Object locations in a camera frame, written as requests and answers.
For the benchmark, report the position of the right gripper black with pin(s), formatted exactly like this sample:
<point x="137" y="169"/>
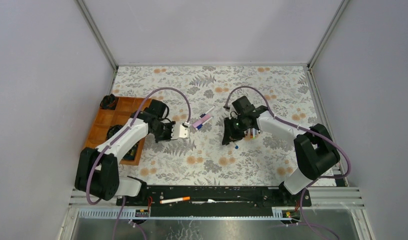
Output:
<point x="229" y="135"/>

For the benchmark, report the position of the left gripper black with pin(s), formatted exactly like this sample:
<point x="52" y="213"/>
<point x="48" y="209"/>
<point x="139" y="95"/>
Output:
<point x="169" y="137"/>

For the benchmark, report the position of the orange cap white marker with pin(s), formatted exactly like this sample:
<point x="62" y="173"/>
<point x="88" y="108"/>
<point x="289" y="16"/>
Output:
<point x="174" y="200"/>

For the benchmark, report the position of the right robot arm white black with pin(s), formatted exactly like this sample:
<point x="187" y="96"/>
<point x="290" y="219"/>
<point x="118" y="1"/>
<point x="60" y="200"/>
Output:
<point x="314" y="149"/>

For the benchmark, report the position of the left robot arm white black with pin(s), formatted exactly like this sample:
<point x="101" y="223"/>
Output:
<point x="98" y="167"/>

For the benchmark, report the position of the white pen blue cap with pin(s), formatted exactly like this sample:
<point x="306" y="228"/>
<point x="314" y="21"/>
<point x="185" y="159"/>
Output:
<point x="207" y="112"/>

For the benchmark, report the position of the pink highlighter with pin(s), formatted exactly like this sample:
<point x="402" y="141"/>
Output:
<point x="200" y="122"/>

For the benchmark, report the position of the wooden compartment tray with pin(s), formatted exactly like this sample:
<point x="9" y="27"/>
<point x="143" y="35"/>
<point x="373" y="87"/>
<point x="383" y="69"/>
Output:
<point x="113" y="114"/>

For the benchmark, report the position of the black tape roll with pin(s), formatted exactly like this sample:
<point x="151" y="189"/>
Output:
<point x="113" y="130"/>

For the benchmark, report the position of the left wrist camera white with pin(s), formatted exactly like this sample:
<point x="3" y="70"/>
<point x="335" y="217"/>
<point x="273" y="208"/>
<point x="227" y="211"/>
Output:
<point x="179" y="131"/>

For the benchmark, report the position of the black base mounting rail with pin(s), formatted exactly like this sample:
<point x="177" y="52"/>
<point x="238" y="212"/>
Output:
<point x="215" y="201"/>

